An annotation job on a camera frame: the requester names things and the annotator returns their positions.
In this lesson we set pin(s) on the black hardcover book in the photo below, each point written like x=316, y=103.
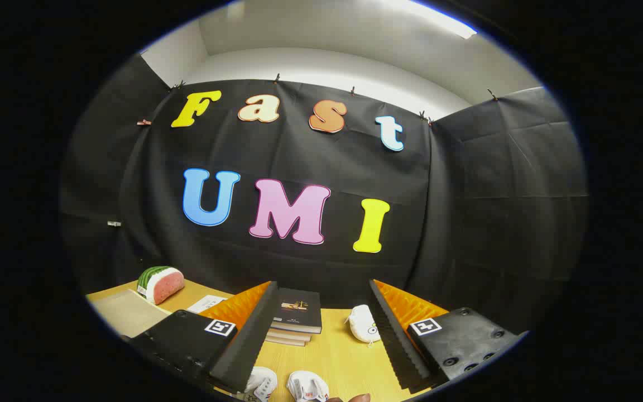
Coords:
x=299, y=310

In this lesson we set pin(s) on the thin brown book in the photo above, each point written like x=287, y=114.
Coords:
x=285, y=342

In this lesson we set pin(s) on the watermelon slice plush toy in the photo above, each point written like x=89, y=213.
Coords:
x=159, y=283

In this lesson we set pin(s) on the white shoe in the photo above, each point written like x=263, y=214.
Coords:
x=306, y=386
x=263, y=384

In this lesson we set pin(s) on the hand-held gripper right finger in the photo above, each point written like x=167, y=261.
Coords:
x=402, y=346

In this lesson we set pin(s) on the white plush toy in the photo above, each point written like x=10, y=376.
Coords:
x=361, y=324

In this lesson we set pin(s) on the white book with portrait cover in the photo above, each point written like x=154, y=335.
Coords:
x=207, y=303

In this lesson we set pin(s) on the beige fabric storage box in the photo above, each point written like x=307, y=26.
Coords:
x=132, y=312

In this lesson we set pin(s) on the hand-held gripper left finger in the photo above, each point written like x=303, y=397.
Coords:
x=243, y=352

